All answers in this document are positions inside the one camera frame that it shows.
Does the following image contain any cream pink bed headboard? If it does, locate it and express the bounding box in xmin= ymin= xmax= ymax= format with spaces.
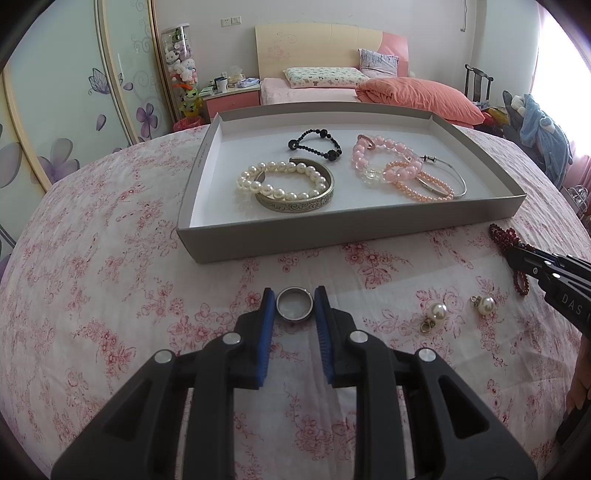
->
xmin=255 ymin=23 xmax=411 ymax=79

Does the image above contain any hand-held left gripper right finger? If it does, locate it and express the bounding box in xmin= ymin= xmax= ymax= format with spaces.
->
xmin=314 ymin=285 xmax=539 ymax=480

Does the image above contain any engraved brass cuff bangle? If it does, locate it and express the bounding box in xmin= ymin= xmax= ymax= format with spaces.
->
xmin=252 ymin=158 xmax=335 ymax=214

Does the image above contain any purple patterned pillow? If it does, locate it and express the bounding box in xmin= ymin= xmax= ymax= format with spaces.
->
xmin=358 ymin=48 xmax=400 ymax=78

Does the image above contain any folded orange quilt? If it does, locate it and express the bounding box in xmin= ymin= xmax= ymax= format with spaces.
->
xmin=355 ymin=77 xmax=485 ymax=127

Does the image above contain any black bead bracelet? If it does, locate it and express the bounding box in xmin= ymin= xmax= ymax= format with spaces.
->
xmin=287 ymin=128 xmax=343 ymax=163

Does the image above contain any pink bead charm bracelet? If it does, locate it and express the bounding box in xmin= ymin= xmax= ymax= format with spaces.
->
xmin=351 ymin=134 xmax=428 ymax=188

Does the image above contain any blue plush robe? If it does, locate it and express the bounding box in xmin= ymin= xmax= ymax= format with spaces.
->
xmin=510 ymin=93 xmax=573 ymax=188

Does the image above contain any thin silver bangle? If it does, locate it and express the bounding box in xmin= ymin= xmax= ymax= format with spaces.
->
xmin=413 ymin=154 xmax=468 ymax=199

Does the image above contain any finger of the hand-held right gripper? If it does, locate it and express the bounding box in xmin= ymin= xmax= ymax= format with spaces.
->
xmin=510 ymin=257 xmax=551 ymax=283
xmin=508 ymin=244 xmax=591 ymax=271

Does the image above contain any floral print pillow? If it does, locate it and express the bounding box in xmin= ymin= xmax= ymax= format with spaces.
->
xmin=283 ymin=67 xmax=370 ymax=90

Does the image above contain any grey chair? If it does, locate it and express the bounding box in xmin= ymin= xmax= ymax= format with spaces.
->
xmin=501 ymin=90 xmax=527 ymax=144

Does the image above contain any white wire rack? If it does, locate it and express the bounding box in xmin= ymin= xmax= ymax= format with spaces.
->
xmin=570 ymin=182 xmax=591 ymax=217

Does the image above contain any dark red bead bracelet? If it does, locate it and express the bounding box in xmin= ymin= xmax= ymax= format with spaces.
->
xmin=488 ymin=223 xmax=532 ymax=296

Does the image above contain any small pink pearl bracelet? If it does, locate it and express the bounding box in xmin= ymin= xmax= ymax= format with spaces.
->
xmin=382 ymin=159 xmax=455 ymax=204

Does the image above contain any pink nightstand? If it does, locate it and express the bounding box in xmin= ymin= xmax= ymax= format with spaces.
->
xmin=203 ymin=83 xmax=262 ymax=125

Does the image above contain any clear plush toy display tube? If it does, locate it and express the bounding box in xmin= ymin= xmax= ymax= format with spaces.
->
xmin=161 ymin=25 xmax=200 ymax=121

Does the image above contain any person's right hand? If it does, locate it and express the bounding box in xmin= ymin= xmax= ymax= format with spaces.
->
xmin=566 ymin=342 xmax=591 ymax=414

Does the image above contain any dark wooden chair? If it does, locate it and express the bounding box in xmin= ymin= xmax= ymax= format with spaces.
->
xmin=464 ymin=65 xmax=495 ymax=102

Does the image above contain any green yellow plush toy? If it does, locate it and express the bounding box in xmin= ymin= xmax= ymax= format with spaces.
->
xmin=180 ymin=83 xmax=204 ymax=118

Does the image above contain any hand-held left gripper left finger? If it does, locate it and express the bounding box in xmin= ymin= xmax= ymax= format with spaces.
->
xmin=51 ymin=286 xmax=278 ymax=480

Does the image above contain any grey cardboard tray box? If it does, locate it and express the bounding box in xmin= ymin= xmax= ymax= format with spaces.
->
xmin=177 ymin=102 xmax=528 ymax=265

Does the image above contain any pink curtain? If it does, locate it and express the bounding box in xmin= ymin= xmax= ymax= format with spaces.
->
xmin=526 ymin=0 xmax=591 ymax=195

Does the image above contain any flower print sliding wardrobe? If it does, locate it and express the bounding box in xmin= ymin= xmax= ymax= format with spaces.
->
xmin=0 ymin=0 xmax=178 ymax=259

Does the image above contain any pink bed mattress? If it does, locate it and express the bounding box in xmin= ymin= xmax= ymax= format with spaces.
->
xmin=260 ymin=78 xmax=370 ymax=106

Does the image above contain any pearl earring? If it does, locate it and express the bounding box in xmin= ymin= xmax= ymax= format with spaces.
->
xmin=470 ymin=295 xmax=496 ymax=317
xmin=421 ymin=302 xmax=448 ymax=334

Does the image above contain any silver ring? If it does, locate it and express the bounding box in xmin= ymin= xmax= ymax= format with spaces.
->
xmin=276 ymin=287 xmax=315 ymax=322

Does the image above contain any white pearl bracelet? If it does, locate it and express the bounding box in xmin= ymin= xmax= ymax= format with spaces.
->
xmin=237 ymin=160 xmax=329 ymax=201

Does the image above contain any red yellow cloth pile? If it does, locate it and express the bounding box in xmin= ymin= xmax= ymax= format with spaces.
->
xmin=475 ymin=99 xmax=509 ymax=127

